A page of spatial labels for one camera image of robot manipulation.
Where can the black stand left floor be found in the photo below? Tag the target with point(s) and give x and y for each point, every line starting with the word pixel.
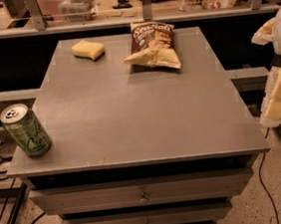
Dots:
pixel 17 194

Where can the yellow sponge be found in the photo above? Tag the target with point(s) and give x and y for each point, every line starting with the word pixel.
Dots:
pixel 90 50

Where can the top drawer with knob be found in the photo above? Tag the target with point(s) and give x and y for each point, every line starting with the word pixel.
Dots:
pixel 142 192

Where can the drawer with knob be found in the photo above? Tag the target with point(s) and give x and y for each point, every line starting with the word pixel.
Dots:
pixel 176 215
pixel 142 192

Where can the brown sea salt chip bag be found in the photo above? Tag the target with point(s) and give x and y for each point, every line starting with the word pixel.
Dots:
pixel 153 46

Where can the clear plastic container background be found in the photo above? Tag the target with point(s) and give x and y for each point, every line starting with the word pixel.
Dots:
pixel 77 10

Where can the green soda can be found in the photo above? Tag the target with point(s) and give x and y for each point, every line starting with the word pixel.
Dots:
pixel 24 127

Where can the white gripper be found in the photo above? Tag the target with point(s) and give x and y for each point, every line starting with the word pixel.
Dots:
pixel 271 110

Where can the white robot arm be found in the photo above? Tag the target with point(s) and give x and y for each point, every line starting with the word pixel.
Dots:
pixel 271 105

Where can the metal shelf rail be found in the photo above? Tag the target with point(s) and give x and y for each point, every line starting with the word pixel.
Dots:
pixel 35 17

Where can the middle drawer with knob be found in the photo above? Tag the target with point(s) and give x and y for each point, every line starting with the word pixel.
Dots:
pixel 176 215

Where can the grey drawer cabinet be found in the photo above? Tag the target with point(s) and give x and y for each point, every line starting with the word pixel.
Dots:
pixel 110 122

